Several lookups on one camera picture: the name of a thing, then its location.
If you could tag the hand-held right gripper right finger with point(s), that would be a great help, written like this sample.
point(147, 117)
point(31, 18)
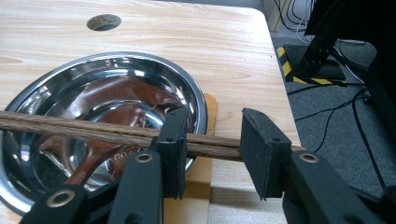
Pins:
point(264, 149)

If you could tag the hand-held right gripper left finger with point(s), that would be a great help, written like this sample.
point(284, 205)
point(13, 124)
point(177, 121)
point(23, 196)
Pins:
point(172, 146)

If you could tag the carved wooden trivet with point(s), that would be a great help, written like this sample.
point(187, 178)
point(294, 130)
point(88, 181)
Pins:
point(199, 186)

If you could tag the slim brown chopstick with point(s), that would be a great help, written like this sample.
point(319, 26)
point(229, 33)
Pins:
point(77, 133)
point(77, 122)

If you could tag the stainless steel bowl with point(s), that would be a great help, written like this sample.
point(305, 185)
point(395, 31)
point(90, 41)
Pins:
point(62, 81)

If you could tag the black stand base striped edge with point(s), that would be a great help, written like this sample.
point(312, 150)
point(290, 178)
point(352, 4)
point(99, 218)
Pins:
point(314, 71)

